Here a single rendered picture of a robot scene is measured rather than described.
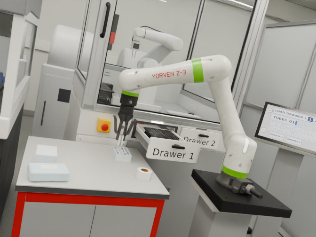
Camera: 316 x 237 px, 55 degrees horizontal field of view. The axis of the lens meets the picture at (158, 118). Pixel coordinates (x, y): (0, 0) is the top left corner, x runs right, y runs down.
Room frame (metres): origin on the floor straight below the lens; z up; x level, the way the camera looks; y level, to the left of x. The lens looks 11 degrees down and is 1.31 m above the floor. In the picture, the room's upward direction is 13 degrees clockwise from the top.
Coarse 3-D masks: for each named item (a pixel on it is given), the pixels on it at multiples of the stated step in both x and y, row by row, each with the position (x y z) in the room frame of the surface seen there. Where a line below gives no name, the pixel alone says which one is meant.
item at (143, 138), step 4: (136, 128) 1.78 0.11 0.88; (140, 128) 1.75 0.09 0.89; (156, 128) 1.85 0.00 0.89; (136, 132) 1.76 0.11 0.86; (140, 132) 1.70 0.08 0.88; (172, 132) 1.87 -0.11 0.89; (136, 136) 1.74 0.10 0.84; (140, 136) 1.68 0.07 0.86; (144, 136) 1.62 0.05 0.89; (140, 140) 1.67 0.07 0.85; (144, 140) 1.60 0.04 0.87; (148, 140) 1.55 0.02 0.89; (184, 140) 1.71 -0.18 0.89; (144, 144) 1.59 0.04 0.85; (148, 144) 1.53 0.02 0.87
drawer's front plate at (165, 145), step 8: (152, 144) 1.47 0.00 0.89; (160, 144) 1.49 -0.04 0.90; (168, 144) 1.50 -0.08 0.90; (184, 144) 1.54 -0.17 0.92; (192, 144) 1.55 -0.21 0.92; (200, 144) 1.57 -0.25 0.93; (152, 152) 1.48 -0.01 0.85; (160, 152) 1.49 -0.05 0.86; (168, 152) 1.51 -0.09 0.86; (176, 152) 1.52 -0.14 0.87; (184, 152) 1.54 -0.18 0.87; (192, 152) 1.56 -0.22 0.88; (176, 160) 1.53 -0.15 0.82; (184, 160) 1.55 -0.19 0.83; (192, 160) 1.56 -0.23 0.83
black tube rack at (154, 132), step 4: (144, 128) 1.76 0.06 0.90; (148, 128) 1.77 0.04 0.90; (152, 128) 1.80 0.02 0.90; (144, 132) 1.77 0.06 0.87; (148, 132) 1.69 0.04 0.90; (152, 132) 1.70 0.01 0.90; (156, 132) 1.72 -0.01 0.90; (160, 132) 1.75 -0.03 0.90; (164, 132) 1.77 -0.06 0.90; (168, 132) 1.80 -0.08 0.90; (148, 136) 1.70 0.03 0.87; (152, 136) 1.61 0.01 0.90; (156, 136) 1.63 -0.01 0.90; (160, 136) 1.65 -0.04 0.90; (164, 136) 1.67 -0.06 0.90; (168, 136) 1.70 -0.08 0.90; (172, 136) 1.71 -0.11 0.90; (176, 136) 1.74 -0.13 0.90
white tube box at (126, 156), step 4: (112, 148) 1.58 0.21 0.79; (116, 148) 1.58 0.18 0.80; (120, 148) 1.60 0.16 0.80; (124, 148) 1.61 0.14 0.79; (112, 152) 1.56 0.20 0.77; (116, 152) 1.51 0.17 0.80; (124, 152) 1.54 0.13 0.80; (128, 152) 1.56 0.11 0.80; (116, 156) 1.48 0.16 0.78; (120, 156) 1.49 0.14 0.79; (124, 156) 1.50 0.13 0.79; (128, 156) 1.51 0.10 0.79; (116, 160) 1.49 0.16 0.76; (120, 160) 1.49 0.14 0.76; (124, 160) 1.50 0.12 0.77; (128, 160) 1.51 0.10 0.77
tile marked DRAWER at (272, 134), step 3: (270, 132) 2.01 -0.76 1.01; (273, 132) 2.00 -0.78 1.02; (270, 135) 1.99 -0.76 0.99; (273, 135) 1.99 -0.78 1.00; (276, 135) 1.98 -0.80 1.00; (279, 135) 1.98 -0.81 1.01; (282, 135) 1.98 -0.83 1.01; (276, 138) 1.97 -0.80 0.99; (279, 138) 1.97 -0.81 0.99; (282, 138) 1.97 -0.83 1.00
